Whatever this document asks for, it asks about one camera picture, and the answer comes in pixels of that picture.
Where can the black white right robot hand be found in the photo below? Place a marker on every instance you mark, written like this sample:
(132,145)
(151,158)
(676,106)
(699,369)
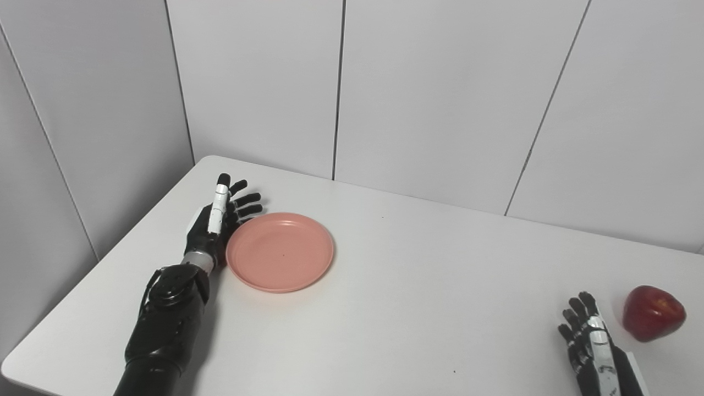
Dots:
(602,357)

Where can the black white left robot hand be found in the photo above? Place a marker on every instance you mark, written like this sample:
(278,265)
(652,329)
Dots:
(212,225)

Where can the red apple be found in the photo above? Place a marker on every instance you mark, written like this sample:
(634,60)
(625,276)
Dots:
(653,313)

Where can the pink round plate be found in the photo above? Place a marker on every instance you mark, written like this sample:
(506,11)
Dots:
(280,253)

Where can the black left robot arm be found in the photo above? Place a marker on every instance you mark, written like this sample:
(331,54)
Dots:
(165,330)

